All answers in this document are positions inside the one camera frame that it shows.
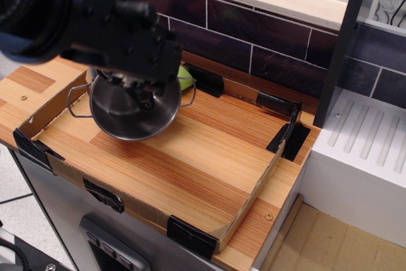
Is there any grey oven control panel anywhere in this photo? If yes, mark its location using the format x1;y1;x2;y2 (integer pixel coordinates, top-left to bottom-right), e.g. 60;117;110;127
79;216;152;271

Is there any stainless steel pot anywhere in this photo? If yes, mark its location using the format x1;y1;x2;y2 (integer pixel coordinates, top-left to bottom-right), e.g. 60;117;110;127
67;69;197;141

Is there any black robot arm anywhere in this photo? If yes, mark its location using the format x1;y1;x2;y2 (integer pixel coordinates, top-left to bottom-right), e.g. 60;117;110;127
1;0;182;111

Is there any white drainer sink unit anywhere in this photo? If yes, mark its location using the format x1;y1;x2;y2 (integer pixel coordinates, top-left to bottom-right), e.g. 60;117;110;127
300;90;405;247

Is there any green plastic toy pear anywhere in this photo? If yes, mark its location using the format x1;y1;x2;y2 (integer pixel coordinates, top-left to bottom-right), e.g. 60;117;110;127
177;65;195;91

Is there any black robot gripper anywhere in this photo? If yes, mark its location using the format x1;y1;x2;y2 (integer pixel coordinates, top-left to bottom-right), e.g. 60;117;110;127
62;0;181;112

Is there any taped cardboard fence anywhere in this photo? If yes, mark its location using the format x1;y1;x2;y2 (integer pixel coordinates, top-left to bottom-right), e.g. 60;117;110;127
2;59;320;270

